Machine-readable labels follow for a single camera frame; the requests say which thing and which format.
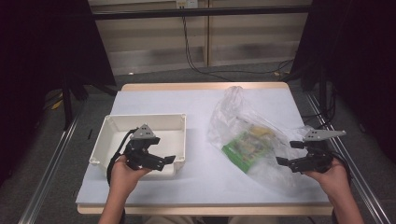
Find clear plastic bag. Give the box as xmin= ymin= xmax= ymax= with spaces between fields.
xmin=206 ymin=86 xmax=316 ymax=198

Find white plastic tray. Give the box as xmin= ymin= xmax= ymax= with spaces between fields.
xmin=89 ymin=113 xmax=188 ymax=178

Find black metal stand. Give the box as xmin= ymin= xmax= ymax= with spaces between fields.
xmin=60 ymin=73 xmax=120 ymax=132
xmin=288 ymin=59 xmax=337 ymax=125

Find person's left hand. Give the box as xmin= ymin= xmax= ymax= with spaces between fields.
xmin=110 ymin=154 xmax=152 ymax=194

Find dark curtain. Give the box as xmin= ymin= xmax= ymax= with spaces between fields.
xmin=0 ymin=0 xmax=117 ymax=188
xmin=289 ymin=0 xmax=396 ymax=162

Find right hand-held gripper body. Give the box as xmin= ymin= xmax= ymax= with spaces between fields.
xmin=289 ymin=130 xmax=347 ymax=175

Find green snack packet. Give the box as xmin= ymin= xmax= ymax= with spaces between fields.
xmin=221 ymin=124 xmax=278 ymax=174

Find hand-held gripper cable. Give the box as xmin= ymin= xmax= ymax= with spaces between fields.
xmin=329 ymin=150 xmax=353 ymax=188
xmin=106 ymin=127 xmax=138 ymax=188

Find pale blue table mat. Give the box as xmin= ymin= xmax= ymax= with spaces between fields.
xmin=76 ymin=88 xmax=334 ymax=206

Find black wall cable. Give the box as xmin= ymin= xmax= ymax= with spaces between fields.
xmin=181 ymin=15 xmax=295 ymax=82

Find black floor cables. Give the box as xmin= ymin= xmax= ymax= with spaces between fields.
xmin=300 ymin=87 xmax=338 ymax=134

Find right hand-held gripper cable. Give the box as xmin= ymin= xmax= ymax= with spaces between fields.
xmin=329 ymin=150 xmax=353 ymax=188

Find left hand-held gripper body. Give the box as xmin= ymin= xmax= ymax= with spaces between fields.
xmin=123 ymin=123 xmax=166 ymax=172

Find black horizontal bar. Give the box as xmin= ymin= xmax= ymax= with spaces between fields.
xmin=92 ymin=4 xmax=312 ymax=21

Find person's right hand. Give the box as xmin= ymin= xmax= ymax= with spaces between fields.
xmin=303 ymin=157 xmax=351 ymax=202

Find left hand-held gripper cable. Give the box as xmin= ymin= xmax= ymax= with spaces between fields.
xmin=106 ymin=127 xmax=138 ymax=188

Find white wall socket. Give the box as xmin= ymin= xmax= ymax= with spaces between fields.
xmin=176 ymin=0 xmax=199 ymax=9

